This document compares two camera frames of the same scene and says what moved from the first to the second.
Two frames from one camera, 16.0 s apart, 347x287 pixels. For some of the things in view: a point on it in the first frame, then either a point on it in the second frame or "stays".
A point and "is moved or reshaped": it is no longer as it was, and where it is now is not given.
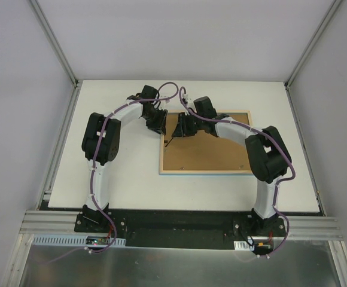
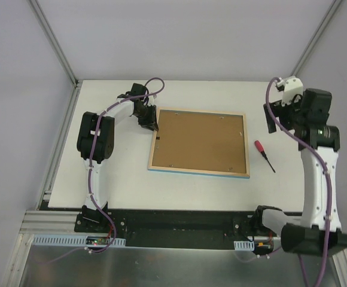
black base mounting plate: [184, 228] stays
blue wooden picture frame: [204, 154] is moved or reshaped
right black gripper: [186, 127] to [272, 118]
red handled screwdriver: [167, 143] is moved or reshaped
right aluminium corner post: [332, 8] stays
